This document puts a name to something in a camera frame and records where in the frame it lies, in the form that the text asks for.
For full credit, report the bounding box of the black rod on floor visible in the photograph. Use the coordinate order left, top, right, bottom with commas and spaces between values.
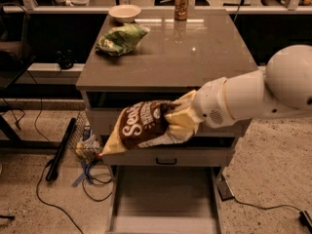
46, 118, 76, 182

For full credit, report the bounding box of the orange soda can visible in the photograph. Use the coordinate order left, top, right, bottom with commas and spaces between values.
175, 0, 189, 20

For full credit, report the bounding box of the white bowl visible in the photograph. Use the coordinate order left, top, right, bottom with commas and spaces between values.
108, 4, 141, 23

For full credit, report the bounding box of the green chip bag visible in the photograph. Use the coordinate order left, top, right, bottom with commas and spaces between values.
96, 23, 150, 57

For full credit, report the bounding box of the blue tape strip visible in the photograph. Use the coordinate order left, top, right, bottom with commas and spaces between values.
71, 160, 89, 187

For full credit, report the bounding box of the black power adapter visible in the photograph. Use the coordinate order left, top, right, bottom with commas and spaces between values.
217, 180, 234, 201

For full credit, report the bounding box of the top grey drawer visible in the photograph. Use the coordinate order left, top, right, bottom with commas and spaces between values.
86, 108, 251, 137

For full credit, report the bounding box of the middle grey drawer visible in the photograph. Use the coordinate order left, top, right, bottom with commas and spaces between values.
103, 136, 236, 167

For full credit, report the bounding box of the brown chip bag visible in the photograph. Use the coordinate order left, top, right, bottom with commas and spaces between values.
99, 99, 183, 157

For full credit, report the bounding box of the grey drawer cabinet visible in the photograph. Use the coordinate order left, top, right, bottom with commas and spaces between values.
75, 8, 270, 168

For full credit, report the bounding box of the black floor cable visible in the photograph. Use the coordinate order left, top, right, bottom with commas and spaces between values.
33, 97, 86, 234

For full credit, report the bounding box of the crumpled snack wrappers pile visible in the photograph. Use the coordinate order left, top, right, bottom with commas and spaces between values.
75, 125, 99, 161

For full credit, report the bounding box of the bottom open grey drawer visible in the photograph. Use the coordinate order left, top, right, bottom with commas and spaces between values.
105, 166, 225, 234

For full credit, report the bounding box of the black clamp object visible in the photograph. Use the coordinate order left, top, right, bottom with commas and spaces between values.
56, 50, 76, 70

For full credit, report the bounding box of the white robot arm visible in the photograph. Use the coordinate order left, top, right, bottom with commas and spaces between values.
166, 45, 312, 144

